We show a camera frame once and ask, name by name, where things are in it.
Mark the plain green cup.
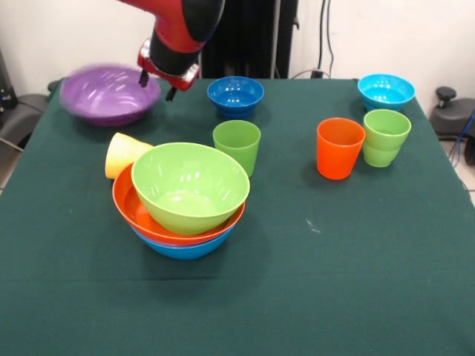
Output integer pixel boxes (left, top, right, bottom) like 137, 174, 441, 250
212, 119, 262, 179

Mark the dark green table cloth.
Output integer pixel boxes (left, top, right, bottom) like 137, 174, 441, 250
0, 76, 475, 356

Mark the grey chair base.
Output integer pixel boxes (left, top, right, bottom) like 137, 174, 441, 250
0, 92, 51, 142

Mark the wide orange bowl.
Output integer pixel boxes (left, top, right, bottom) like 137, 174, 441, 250
111, 162, 246, 248

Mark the plain orange cup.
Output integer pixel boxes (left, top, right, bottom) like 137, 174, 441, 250
316, 117, 367, 181

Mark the ribbed yellow cup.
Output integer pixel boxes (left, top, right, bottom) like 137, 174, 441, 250
105, 132, 154, 180

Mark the large blue bowl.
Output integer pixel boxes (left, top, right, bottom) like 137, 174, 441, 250
129, 222, 237, 261

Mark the light blue small bowl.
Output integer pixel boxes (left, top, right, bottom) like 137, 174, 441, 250
357, 73, 416, 112

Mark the dark blue small bowl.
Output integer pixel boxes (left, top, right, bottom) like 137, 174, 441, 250
206, 76, 266, 121

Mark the ribbed green cup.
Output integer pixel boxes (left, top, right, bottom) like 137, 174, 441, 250
361, 109, 412, 168

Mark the purple bowl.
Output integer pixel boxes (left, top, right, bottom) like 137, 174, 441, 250
59, 63, 163, 128

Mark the black hanging cable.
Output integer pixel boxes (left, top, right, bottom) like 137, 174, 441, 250
317, 3, 326, 71
325, 3, 335, 72

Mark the large green bowl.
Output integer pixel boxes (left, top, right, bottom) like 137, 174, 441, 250
131, 142, 251, 236

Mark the blue cable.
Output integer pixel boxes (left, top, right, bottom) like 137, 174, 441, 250
448, 111, 475, 166

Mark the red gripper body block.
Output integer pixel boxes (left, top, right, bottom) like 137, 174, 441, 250
137, 36, 200, 93

